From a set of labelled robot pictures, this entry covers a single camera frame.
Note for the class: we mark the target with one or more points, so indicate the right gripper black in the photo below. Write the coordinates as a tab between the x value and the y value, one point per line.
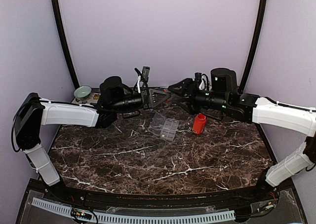
188	83

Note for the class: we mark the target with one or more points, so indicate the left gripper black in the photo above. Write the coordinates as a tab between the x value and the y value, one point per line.
145	96

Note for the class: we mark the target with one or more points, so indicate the red pill bottle grey cap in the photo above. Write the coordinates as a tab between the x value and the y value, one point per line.
199	124

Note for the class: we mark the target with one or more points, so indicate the clear plastic pill organizer box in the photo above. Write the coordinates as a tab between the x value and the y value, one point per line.
161	125

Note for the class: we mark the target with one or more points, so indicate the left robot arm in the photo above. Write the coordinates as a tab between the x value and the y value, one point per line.
36	112

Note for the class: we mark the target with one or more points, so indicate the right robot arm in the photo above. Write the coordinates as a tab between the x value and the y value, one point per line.
225	97

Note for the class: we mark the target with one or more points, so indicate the patterned coaster mat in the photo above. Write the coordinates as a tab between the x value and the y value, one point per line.
91	98

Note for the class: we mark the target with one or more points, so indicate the green ceramic bowl left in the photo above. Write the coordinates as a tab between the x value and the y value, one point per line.
82	93

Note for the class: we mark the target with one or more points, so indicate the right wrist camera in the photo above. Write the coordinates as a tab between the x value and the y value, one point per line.
202	81

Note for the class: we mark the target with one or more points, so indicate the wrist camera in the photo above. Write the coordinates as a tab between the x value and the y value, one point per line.
142	78
202	81

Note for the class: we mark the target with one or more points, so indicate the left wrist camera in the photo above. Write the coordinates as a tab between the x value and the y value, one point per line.
142	78

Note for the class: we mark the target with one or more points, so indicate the black front rail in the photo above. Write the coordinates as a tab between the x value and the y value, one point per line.
232	199

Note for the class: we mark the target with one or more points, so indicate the right black corner post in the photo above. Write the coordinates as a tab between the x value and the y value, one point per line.
254	44

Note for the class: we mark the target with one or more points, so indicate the black corner post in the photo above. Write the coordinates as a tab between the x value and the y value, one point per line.
254	44
64	44

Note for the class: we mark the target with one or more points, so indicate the left black corner post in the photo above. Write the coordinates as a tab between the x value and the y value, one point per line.
64	44

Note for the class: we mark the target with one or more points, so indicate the white slotted cable duct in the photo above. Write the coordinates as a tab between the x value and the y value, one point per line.
133	216

